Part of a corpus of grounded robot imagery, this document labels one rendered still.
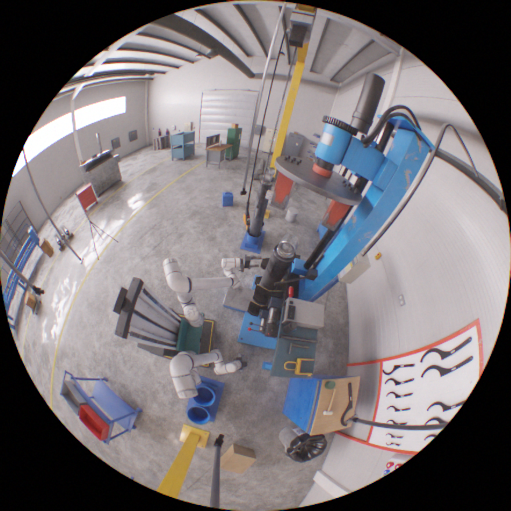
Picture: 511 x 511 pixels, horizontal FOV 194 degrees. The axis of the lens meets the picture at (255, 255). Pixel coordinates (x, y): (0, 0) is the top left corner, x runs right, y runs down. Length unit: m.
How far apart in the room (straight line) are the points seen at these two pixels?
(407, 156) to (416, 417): 2.53
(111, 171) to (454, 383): 10.43
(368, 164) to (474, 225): 1.81
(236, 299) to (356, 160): 2.32
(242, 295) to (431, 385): 3.07
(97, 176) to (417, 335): 9.95
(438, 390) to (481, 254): 1.46
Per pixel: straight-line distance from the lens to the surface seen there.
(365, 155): 0.96
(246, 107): 11.95
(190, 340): 1.80
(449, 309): 2.29
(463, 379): 2.27
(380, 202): 1.06
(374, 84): 1.03
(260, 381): 2.55
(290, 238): 1.25
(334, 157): 0.89
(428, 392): 2.39
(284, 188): 1.01
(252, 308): 2.05
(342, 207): 0.99
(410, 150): 1.07
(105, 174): 8.21
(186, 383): 0.95
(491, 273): 2.27
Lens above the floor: 2.46
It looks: 51 degrees down
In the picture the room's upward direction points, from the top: 15 degrees clockwise
